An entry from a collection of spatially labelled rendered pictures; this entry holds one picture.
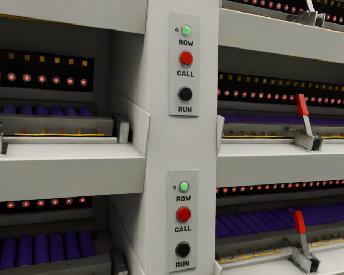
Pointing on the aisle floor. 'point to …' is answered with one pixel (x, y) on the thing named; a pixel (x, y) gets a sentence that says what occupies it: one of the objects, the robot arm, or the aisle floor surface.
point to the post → (168, 132)
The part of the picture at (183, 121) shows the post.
